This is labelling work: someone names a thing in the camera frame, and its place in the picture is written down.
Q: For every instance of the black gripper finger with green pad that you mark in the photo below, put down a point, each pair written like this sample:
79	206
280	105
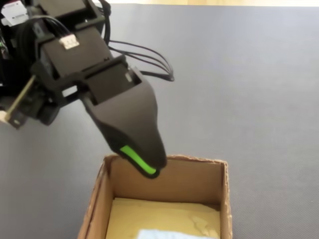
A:
139	117
117	142

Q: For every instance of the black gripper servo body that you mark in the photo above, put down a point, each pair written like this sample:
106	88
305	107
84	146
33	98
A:
112	84

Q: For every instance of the light blue yarn block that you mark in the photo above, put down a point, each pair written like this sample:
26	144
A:
164	235

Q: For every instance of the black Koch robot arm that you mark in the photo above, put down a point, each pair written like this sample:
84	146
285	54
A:
74	47

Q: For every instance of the brown cardboard box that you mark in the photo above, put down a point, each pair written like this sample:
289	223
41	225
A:
174	184

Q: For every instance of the yellow padding sheet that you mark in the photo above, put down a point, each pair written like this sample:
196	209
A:
162	216

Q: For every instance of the brass rod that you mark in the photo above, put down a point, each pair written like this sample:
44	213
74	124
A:
21	97

